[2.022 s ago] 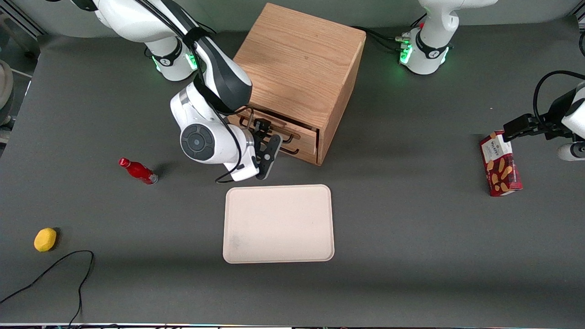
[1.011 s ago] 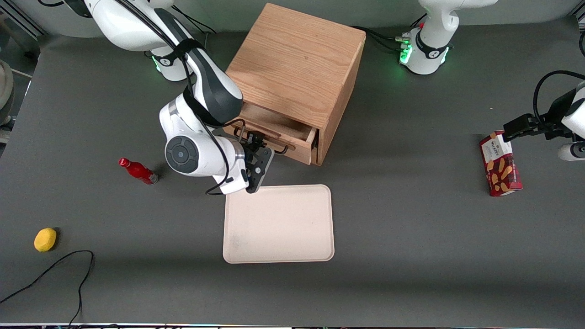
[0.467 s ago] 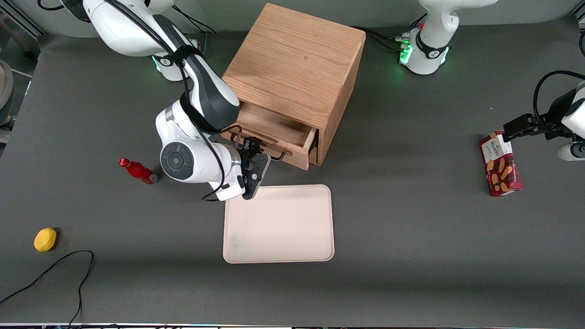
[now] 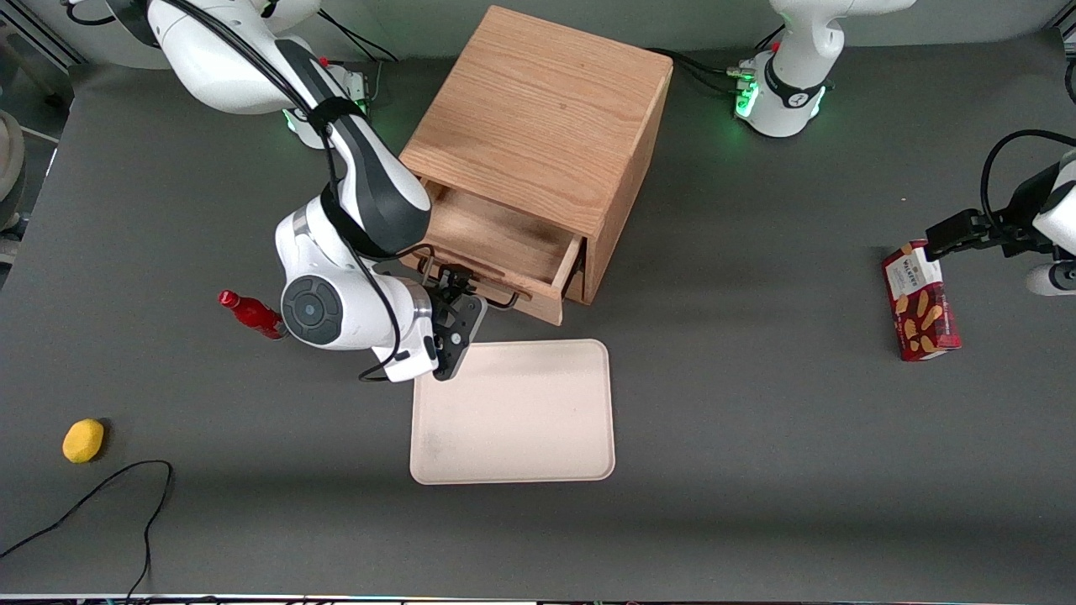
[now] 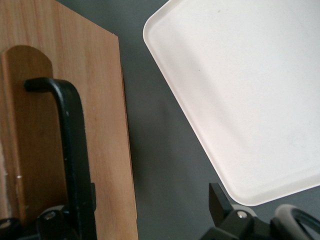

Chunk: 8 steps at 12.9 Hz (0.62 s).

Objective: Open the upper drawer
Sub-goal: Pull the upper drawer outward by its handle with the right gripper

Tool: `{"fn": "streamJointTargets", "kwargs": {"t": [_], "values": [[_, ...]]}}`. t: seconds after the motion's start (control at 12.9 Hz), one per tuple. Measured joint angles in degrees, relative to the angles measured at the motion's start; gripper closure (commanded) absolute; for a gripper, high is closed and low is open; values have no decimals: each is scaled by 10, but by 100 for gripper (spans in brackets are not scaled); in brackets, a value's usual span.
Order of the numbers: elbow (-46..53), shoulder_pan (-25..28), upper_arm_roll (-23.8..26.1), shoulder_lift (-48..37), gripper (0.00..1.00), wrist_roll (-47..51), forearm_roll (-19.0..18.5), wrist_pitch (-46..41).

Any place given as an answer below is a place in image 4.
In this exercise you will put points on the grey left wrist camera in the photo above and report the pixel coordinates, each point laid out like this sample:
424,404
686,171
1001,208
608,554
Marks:
1051,279

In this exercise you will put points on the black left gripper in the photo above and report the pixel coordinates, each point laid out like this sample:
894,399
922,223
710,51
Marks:
1015,225

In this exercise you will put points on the aluminium frame rail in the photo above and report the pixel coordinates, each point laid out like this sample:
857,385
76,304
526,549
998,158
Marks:
42,34

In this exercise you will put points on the beige plastic tray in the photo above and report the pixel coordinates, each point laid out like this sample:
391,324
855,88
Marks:
521,412

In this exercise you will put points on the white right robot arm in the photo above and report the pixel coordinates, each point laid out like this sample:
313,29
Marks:
210,59

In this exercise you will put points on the wooden drawer with notched front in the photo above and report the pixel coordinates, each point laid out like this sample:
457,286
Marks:
496,235

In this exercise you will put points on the small red bottle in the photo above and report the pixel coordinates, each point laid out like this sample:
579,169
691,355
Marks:
248,313

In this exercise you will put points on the grey round object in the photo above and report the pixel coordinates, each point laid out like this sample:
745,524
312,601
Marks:
10,168

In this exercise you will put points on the yellow lemon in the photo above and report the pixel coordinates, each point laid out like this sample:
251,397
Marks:
82,441

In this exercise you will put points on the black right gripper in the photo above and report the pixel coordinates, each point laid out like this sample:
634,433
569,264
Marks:
443,296

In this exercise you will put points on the wooden drawer cabinet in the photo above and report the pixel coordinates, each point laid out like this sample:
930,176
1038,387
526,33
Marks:
538,109

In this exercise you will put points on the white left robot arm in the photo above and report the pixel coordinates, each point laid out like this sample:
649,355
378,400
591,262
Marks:
794,76

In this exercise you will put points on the red tartan shortbread box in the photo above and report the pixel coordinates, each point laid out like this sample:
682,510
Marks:
920,315

